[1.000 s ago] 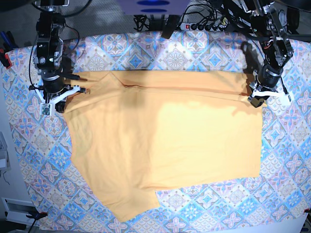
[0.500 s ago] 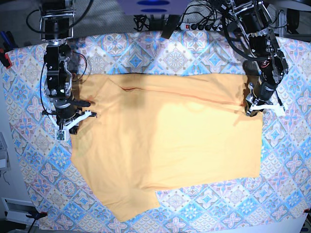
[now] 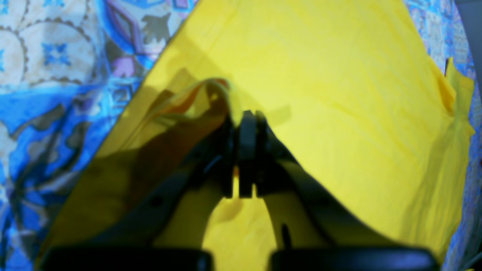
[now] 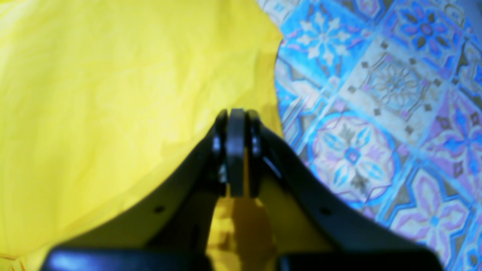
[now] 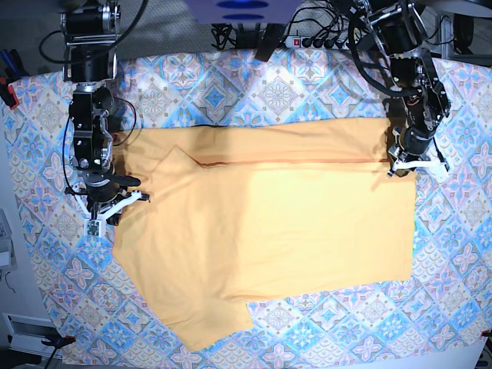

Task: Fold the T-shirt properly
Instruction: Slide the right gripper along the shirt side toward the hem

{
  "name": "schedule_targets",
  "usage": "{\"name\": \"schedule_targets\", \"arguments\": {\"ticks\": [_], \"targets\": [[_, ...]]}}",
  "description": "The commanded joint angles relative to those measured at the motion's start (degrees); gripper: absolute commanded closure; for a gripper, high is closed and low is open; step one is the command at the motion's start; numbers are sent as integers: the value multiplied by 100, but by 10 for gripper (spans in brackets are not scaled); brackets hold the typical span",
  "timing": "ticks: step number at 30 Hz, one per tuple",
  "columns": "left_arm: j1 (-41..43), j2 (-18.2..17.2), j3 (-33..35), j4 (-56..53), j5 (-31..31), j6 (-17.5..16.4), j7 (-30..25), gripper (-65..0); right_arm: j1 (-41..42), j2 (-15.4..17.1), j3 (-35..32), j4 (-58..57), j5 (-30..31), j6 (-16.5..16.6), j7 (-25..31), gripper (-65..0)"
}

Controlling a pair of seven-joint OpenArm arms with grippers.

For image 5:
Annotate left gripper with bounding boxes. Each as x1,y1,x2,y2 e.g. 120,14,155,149
387,125,437,178

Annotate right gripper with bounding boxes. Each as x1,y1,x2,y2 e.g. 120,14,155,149
82,172,151,227

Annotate yellow T-shirt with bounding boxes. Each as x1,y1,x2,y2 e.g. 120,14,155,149
112,118,415,351

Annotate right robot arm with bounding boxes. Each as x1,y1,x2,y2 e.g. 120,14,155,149
61,1,150,236

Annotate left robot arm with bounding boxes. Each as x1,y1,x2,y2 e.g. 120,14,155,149
348,1,450,177

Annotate blue patterned tablecloth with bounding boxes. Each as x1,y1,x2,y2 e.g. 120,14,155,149
1,50,491,368

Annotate red clamp left edge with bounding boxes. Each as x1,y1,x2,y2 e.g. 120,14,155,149
0,77,19,110

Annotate black clamp on table edge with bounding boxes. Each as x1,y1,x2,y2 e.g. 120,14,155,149
254,23,285,62

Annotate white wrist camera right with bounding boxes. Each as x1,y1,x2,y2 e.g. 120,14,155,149
84,219,106,238

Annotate aluminium rail with clamp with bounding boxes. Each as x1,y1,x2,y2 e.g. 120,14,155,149
1,313,75,358

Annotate tangled black cables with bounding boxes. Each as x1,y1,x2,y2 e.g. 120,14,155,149
209,0,370,51

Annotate white power strip red switch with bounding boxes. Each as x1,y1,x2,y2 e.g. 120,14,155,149
284,35,348,50

